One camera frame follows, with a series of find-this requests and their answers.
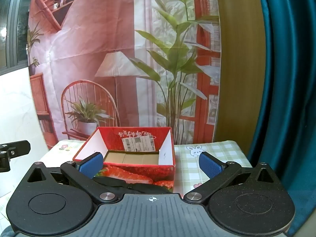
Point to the black cloth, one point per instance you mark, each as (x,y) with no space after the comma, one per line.
(138,188)

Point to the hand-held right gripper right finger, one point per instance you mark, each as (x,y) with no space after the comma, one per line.
(209,166)

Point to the red strawberry print box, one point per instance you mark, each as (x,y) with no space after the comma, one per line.
(138,172)

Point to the teal curtain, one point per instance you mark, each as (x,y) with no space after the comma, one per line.
(284,79)

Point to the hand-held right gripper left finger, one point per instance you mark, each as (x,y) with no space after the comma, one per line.
(91,165)

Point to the grey framed window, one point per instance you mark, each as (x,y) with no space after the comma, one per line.
(14,29)

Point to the yellow wooden panel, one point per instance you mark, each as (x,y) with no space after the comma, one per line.
(237,79)

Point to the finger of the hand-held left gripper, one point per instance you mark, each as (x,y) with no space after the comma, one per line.
(17,148)

